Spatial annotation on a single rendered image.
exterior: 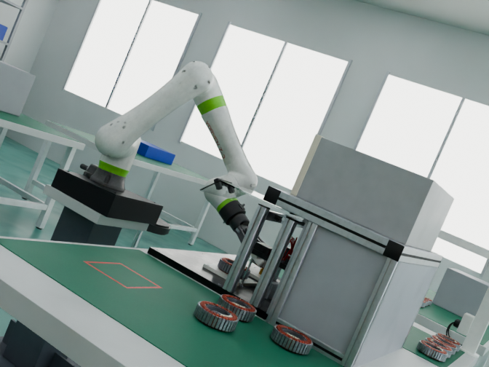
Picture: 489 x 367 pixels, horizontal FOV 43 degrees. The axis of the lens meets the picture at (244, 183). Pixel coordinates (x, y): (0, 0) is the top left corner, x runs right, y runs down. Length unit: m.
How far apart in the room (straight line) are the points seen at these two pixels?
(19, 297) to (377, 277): 0.93
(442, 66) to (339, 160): 5.20
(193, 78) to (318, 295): 0.99
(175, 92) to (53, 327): 1.31
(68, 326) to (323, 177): 0.98
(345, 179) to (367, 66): 5.39
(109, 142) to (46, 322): 1.23
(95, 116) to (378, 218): 7.32
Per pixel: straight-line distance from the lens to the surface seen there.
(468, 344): 3.03
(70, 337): 1.24
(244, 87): 7.75
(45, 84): 9.71
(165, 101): 2.38
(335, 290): 1.79
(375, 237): 1.74
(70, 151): 5.00
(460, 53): 7.08
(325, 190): 1.92
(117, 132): 2.39
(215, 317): 1.55
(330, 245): 1.79
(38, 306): 1.29
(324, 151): 1.94
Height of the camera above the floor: 1.18
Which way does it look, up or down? 3 degrees down
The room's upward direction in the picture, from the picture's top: 23 degrees clockwise
